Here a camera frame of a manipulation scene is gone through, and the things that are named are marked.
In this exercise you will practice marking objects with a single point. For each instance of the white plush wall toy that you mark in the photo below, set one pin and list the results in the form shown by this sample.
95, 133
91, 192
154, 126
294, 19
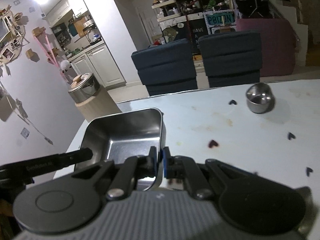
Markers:
65, 65

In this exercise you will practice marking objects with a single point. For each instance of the wooden leaf-shaped wall shelf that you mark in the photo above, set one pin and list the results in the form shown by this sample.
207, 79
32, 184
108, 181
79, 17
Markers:
11, 37

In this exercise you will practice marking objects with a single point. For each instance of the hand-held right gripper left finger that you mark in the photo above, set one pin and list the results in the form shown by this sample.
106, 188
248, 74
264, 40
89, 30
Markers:
154, 161

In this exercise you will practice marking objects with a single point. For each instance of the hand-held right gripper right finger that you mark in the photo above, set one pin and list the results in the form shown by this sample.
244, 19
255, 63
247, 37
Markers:
165, 162

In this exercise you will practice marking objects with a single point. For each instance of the teal licence plate sign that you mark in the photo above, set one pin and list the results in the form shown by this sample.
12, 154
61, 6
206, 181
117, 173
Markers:
220, 18

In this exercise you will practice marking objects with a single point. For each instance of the dark blue padded chair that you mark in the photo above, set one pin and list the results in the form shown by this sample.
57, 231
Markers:
231, 57
166, 65

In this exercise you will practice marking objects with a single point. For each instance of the small round steel bowl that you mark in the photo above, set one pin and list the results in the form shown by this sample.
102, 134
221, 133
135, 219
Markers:
260, 98

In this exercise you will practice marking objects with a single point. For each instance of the pink wall ribbon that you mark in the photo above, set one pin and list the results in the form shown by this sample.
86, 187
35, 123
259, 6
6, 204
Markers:
47, 50

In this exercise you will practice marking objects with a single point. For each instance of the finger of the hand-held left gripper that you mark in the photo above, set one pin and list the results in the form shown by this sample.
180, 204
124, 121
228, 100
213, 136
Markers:
70, 158

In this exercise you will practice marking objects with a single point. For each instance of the white storage rack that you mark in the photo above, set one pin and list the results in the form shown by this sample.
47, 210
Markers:
166, 10

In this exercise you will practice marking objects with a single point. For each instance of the black lettered signboard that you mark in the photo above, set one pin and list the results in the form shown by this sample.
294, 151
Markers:
200, 35

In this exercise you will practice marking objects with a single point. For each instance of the rectangular stainless steel container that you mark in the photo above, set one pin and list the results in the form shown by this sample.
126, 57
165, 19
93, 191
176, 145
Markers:
125, 127

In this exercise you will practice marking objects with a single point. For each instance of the wooden canister with steel lid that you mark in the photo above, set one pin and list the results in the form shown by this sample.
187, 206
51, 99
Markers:
86, 97

